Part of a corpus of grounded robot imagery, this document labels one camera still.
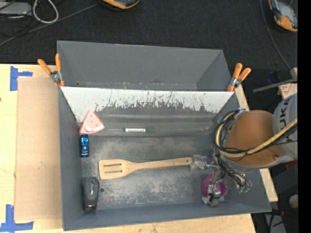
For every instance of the grey metal bin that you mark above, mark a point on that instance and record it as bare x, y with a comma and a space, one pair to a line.
150, 190

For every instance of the brown cardboard board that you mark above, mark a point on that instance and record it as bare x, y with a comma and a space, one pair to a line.
36, 149

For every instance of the blue toy car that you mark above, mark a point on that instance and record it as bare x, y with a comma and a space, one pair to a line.
84, 145

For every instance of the dark grey computer mouse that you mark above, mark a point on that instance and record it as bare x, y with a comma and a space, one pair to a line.
91, 193

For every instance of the pink toy wedge slice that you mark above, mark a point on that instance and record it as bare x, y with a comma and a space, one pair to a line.
91, 124

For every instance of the magenta round cup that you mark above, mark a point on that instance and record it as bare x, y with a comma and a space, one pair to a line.
206, 186

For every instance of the wooden slotted spatula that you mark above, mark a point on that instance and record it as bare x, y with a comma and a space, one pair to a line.
126, 168

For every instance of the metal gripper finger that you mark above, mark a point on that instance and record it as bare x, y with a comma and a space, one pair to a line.
200, 161
213, 195

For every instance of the green and white marker pen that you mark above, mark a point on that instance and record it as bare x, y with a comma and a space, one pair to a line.
136, 130

